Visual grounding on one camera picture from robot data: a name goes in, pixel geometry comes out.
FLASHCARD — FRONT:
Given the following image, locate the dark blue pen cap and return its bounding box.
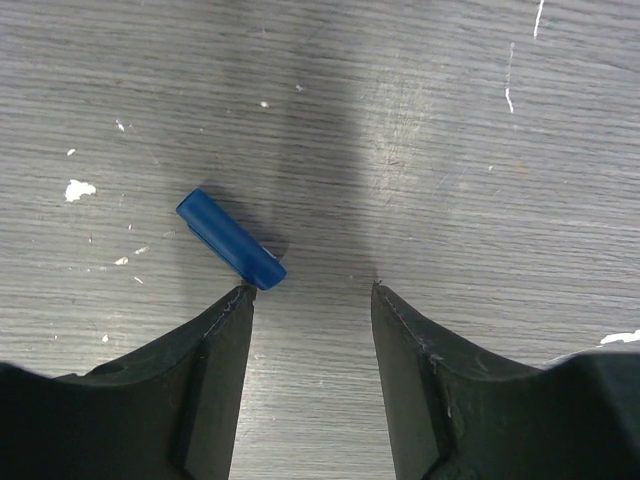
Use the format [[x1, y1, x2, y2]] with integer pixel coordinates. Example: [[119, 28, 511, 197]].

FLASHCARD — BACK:
[[175, 188, 287, 291]]

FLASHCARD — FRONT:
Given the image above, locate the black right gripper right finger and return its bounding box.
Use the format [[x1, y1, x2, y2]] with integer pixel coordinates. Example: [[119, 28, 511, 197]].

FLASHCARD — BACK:
[[371, 284, 639, 479]]

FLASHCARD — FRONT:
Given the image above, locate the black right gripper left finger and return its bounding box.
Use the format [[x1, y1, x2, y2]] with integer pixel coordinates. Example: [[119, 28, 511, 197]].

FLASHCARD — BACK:
[[54, 285, 257, 480]]

